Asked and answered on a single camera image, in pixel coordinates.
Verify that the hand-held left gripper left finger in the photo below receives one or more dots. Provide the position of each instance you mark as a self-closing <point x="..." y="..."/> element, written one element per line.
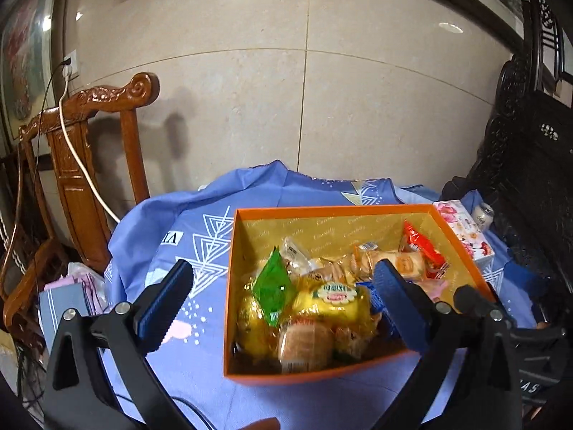
<point x="161" y="318"/>

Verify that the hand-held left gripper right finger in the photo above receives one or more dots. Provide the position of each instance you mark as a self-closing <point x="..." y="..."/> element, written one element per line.
<point x="398" y="309"/>

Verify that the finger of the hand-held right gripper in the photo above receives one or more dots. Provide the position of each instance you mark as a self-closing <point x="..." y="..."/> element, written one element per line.
<point x="468" y="298"/>

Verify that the pink rice cracker packet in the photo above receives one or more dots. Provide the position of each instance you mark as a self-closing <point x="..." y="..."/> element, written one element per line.
<point x="327" y="271"/>
<point x="436" y="286"/>

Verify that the long rice cracker packet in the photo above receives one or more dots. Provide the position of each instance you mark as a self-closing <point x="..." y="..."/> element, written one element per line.
<point x="403" y="263"/>

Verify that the brown cake packet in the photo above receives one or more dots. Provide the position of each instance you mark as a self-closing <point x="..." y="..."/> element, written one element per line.
<point x="351" y="338"/>

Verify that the short rice cracker packet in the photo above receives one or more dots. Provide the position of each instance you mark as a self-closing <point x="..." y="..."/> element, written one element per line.
<point x="361" y="260"/>

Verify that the yellow cake packet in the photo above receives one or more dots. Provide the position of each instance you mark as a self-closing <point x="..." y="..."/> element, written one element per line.
<point x="333" y="298"/>

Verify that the red chip bag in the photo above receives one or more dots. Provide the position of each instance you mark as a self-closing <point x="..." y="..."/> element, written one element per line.
<point x="423" y="246"/>

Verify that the plain yellow snack packet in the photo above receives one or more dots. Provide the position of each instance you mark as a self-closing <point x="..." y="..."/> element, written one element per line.
<point x="250" y="327"/>

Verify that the brown bun packet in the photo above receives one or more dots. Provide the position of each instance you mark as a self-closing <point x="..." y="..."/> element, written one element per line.
<point x="304" y="345"/>

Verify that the orange cardboard box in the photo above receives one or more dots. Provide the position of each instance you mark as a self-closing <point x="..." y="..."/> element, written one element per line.
<point x="335" y="228"/>

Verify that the green snack packet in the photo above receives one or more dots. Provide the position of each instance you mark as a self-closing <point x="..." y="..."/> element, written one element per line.
<point x="273" y="286"/>

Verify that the clear white snack packet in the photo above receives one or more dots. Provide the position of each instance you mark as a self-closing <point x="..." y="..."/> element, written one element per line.
<point x="293" y="251"/>

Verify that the person's left hand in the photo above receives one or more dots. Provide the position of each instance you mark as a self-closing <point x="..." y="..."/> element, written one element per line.
<point x="264" y="424"/>

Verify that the floral tissue pack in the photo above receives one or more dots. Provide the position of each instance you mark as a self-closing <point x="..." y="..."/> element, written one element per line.
<point x="465" y="233"/>

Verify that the blue printed tablecloth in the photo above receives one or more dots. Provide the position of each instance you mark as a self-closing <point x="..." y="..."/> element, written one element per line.
<point x="188" y="380"/>

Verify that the white drink can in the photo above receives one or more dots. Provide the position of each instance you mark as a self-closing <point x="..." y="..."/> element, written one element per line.
<point x="483" y="217"/>

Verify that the folded blue checked cloth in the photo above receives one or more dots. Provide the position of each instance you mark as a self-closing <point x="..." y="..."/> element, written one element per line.
<point x="60" y="309"/>

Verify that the wooden armchair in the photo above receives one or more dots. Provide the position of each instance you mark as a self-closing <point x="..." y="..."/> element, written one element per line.
<point x="27" y="286"/>

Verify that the dark carved wooden bench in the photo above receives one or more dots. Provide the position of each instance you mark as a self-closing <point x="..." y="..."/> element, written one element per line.
<point x="537" y="165"/>

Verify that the carved wooden chair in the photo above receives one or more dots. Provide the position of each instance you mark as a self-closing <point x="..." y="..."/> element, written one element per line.
<point x="76" y="188"/>

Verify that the red floral framed painting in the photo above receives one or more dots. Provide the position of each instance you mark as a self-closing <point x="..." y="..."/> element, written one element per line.
<point x="22" y="53"/>

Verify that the white wall outlet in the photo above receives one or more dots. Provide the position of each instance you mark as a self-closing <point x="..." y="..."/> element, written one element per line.
<point x="70" y="65"/>

